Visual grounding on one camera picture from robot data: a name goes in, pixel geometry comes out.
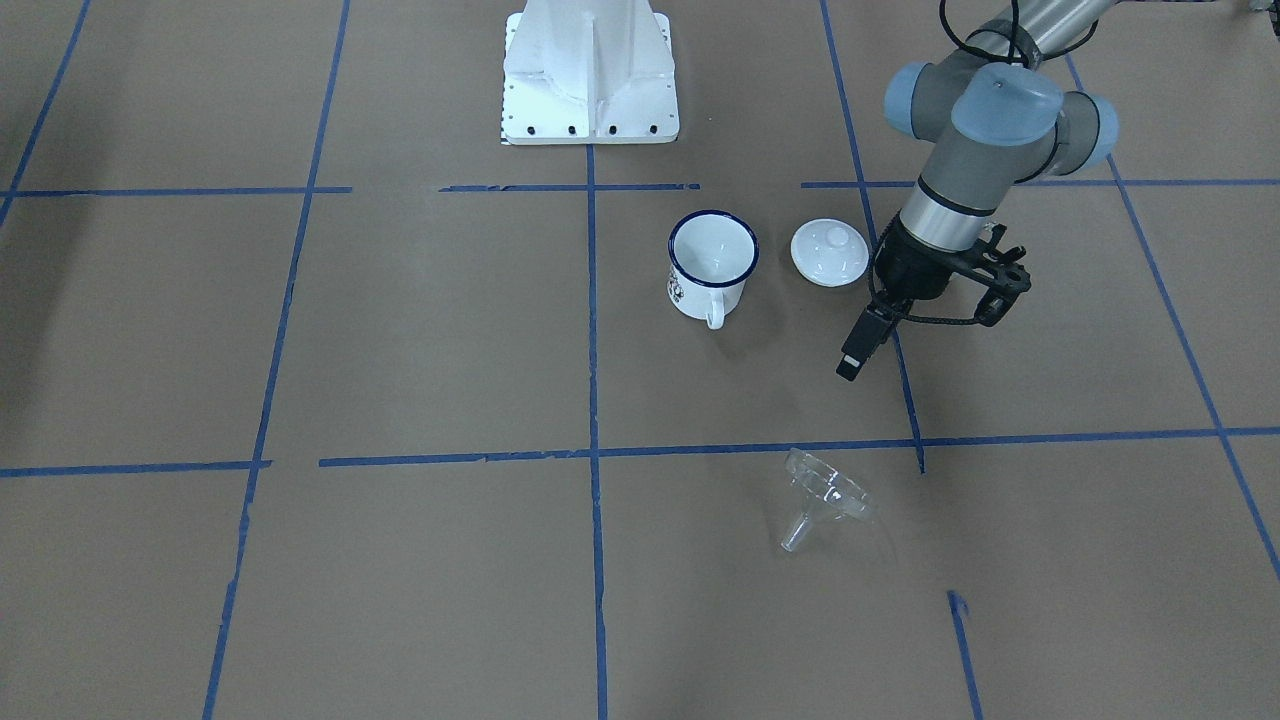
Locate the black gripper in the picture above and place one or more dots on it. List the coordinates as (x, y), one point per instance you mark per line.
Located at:
(908, 273)

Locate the clear glass funnel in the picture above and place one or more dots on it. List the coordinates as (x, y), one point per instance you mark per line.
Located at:
(825, 494)

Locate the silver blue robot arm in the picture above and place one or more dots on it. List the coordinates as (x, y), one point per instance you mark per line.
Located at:
(994, 122)

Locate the white ceramic lid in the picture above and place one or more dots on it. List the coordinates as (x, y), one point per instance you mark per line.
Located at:
(828, 252)

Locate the white enamel mug blue rim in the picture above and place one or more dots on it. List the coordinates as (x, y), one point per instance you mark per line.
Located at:
(711, 253)

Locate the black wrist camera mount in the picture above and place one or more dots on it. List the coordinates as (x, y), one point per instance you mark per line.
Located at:
(1000, 271)

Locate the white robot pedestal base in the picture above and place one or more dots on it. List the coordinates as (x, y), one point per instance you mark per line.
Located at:
(580, 72)

